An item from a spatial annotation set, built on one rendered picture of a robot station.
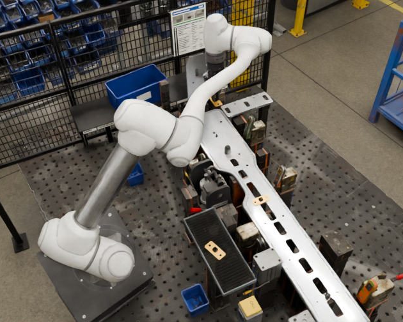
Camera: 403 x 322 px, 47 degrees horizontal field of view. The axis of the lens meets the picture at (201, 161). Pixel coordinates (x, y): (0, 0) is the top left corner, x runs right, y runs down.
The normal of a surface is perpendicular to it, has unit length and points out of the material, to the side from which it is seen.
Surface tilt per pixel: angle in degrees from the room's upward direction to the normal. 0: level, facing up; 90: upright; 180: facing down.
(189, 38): 90
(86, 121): 0
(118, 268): 50
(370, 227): 0
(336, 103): 0
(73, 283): 45
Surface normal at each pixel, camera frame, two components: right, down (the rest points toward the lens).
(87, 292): 0.43, -0.07
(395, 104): -0.03, -0.66
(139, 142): 0.04, 0.54
